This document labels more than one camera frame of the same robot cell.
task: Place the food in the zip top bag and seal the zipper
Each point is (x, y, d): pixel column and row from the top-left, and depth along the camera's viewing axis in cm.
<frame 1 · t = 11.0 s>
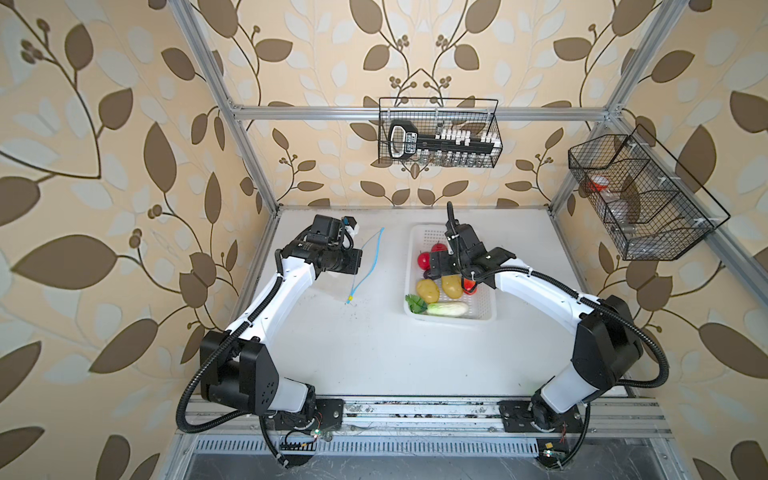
left hand: (359, 258, 83), fingers closed
right hand: (445, 260, 88), fingers open
clear zip top bag: (370, 256, 91), point 15 cm above the table
white plastic perforated basket: (419, 239, 104), point 8 cm above the table
yellow potato left: (428, 290, 93), point 6 cm above the table
yellow potato right: (452, 285, 93), point 7 cm above the table
white radish green leaves: (439, 309, 89), point 7 cm above the table

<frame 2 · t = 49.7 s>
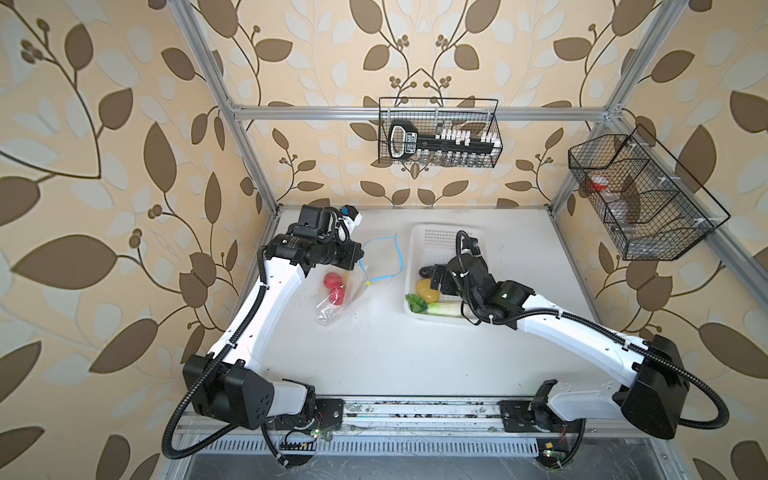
left hand: (363, 250, 76), fingers closed
right hand: (447, 275, 80), fingers open
red apple middle: (337, 296, 91), point 7 cm above the table
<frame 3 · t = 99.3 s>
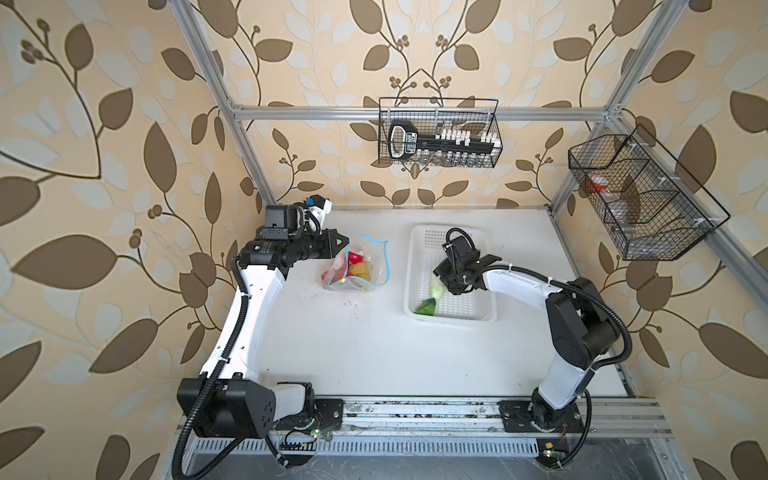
left hand: (348, 237, 73), fingers closed
right hand: (437, 277, 94), fingers open
clear zip top bag: (368, 250, 84), point 22 cm above the table
yellow potato left: (361, 270, 96), point 7 cm above the table
red apple right: (355, 258, 101), point 6 cm above the table
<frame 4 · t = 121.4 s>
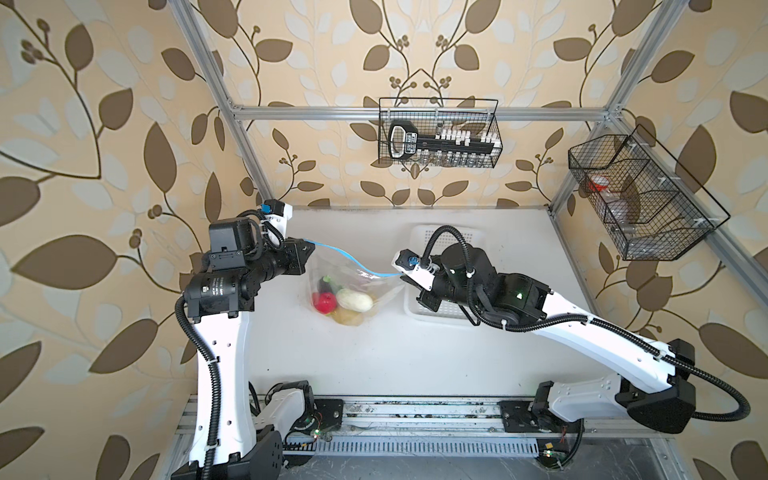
left hand: (313, 245, 64), fingers closed
right hand: (407, 275, 65), fingers closed
clear zip top bag: (358, 274, 66), point 33 cm above the table
yellow potato left: (347, 317, 80), point 13 cm above the table
white radish green leaves: (351, 299, 79), point 17 cm above the table
red apple left: (324, 302, 77), point 18 cm above the table
dark purple eggplant: (324, 285, 77), point 22 cm above the table
